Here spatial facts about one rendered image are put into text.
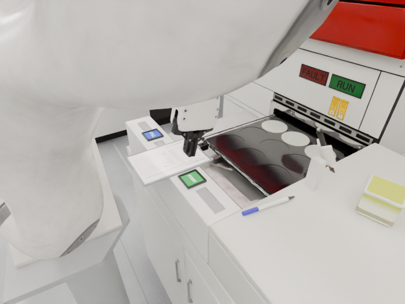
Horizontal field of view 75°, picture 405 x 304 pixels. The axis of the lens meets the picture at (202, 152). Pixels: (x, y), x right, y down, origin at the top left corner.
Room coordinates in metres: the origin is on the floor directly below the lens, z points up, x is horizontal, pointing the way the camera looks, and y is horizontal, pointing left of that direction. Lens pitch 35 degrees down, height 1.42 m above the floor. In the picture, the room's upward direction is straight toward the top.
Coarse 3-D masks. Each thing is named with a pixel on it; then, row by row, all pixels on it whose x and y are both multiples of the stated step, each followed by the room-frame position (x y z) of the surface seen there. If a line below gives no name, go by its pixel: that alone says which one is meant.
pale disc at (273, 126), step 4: (272, 120) 0.97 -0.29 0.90; (264, 124) 0.93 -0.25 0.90; (268, 124) 0.93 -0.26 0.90; (272, 124) 0.93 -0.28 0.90; (276, 124) 0.93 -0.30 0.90; (280, 124) 0.93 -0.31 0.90; (284, 124) 0.93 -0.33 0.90; (264, 128) 0.90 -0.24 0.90; (268, 128) 0.90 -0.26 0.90; (272, 128) 0.90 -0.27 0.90; (276, 128) 0.90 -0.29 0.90; (280, 128) 0.90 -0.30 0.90; (284, 128) 0.90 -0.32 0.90; (272, 132) 0.87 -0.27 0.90; (276, 132) 0.87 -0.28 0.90; (280, 132) 0.87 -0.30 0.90
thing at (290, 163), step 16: (240, 128) 0.90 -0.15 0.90; (256, 128) 0.90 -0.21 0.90; (288, 128) 0.90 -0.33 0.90; (224, 144) 0.79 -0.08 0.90; (240, 144) 0.79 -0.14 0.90; (256, 144) 0.79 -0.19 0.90; (272, 144) 0.79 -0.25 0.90; (288, 144) 0.79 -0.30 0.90; (240, 160) 0.69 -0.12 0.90; (256, 160) 0.69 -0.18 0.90; (272, 160) 0.69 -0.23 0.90; (288, 160) 0.69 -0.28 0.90; (304, 160) 0.69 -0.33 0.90; (336, 160) 0.69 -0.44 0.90; (256, 176) 0.61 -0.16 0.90; (272, 176) 0.61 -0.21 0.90; (288, 176) 0.61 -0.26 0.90; (304, 176) 0.61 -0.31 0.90; (272, 192) 0.54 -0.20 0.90
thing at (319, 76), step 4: (304, 68) 0.97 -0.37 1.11; (308, 68) 0.96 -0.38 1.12; (312, 68) 0.94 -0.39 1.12; (304, 72) 0.97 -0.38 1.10; (308, 72) 0.95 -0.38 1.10; (312, 72) 0.94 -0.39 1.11; (316, 72) 0.93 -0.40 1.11; (320, 72) 0.91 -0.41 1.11; (324, 72) 0.90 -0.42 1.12; (304, 76) 0.97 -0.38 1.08; (308, 76) 0.95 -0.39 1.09; (312, 76) 0.94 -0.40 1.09; (316, 76) 0.92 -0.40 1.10; (320, 76) 0.91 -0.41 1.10; (324, 76) 0.90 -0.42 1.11; (316, 80) 0.92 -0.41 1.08; (320, 80) 0.91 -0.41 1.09; (324, 80) 0.89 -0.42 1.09; (324, 84) 0.89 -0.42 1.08
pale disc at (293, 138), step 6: (288, 132) 0.87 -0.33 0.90; (294, 132) 0.87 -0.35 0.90; (282, 138) 0.83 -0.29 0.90; (288, 138) 0.83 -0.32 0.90; (294, 138) 0.83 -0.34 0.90; (300, 138) 0.83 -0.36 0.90; (306, 138) 0.83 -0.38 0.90; (294, 144) 0.79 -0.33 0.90; (300, 144) 0.79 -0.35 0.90; (306, 144) 0.79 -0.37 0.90
